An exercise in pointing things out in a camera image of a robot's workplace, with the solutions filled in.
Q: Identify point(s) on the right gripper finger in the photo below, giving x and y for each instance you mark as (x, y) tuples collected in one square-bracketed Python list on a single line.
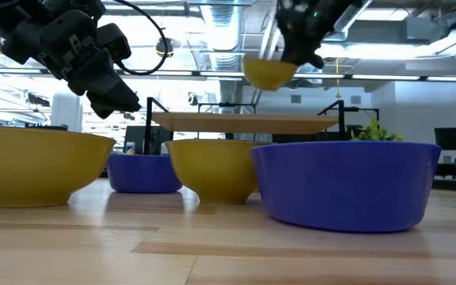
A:
[(317, 62), (296, 53)]

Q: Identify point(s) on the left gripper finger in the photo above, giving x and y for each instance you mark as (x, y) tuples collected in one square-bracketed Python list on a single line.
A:
[(109, 87), (100, 109)]

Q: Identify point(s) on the yellow mini bowl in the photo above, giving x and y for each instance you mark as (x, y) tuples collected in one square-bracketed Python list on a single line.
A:
[(212, 170), (34, 166), (267, 77)]

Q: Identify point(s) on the purple mini bowl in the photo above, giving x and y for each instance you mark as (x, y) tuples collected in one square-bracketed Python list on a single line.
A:
[(143, 174), (346, 186)]

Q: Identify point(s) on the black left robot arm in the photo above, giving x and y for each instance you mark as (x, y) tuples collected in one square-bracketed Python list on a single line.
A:
[(14, 23)]

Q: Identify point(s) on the white container with label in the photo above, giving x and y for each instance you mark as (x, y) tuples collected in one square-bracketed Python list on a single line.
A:
[(164, 148), (130, 148)]

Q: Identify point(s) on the long ceiling light strip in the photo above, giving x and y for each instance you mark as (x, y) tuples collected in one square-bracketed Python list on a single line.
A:
[(385, 77), (453, 79)]

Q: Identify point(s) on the green leafy plant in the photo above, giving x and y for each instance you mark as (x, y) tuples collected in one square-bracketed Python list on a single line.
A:
[(372, 132)]

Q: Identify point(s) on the black computer monitor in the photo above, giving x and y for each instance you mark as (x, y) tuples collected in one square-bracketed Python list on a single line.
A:
[(453, 138)]

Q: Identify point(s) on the large silver ceiling duct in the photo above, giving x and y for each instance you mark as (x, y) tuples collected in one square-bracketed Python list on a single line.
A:
[(348, 16)]

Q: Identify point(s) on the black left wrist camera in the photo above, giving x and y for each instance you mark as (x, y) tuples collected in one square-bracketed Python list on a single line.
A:
[(113, 41)]

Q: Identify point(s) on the silver corrugated ceiling duct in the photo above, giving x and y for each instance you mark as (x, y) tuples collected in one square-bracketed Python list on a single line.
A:
[(224, 35)]

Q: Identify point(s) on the wooden shelf with black frame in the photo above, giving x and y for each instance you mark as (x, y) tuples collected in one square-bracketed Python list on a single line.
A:
[(244, 122)]

